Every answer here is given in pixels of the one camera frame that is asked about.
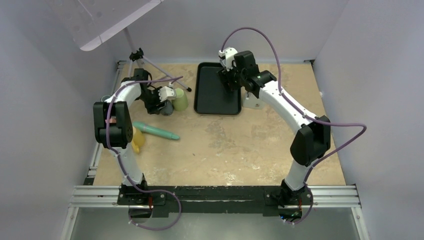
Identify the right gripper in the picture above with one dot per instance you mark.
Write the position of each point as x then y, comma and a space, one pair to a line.
225, 75

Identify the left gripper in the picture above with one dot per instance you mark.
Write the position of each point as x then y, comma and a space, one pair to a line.
154, 108

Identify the blue patterned mug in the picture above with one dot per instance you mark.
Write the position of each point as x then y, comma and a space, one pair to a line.
168, 109

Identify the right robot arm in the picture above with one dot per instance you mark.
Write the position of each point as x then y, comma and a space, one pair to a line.
311, 133

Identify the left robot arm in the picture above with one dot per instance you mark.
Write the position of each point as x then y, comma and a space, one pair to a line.
113, 128

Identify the dark teal mug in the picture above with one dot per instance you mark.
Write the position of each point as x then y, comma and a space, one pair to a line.
104, 98

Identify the yellow mug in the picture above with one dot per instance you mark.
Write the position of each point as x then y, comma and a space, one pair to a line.
138, 140

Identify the black tray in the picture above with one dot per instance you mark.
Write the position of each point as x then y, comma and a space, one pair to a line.
211, 97

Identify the green cup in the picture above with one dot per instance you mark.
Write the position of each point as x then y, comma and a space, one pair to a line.
180, 103

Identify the teal cylinder toy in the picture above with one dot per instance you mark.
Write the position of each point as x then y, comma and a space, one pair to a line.
145, 128

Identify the pink cup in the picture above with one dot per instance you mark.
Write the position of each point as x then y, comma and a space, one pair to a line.
111, 121

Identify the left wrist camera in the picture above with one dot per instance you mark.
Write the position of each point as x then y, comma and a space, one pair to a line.
167, 93

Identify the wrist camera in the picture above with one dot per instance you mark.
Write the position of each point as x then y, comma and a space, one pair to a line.
167, 93
226, 57

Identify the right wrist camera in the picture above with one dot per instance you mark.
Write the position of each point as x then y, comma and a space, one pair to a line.
226, 57

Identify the aluminium rail frame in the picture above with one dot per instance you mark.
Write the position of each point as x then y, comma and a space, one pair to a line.
324, 196

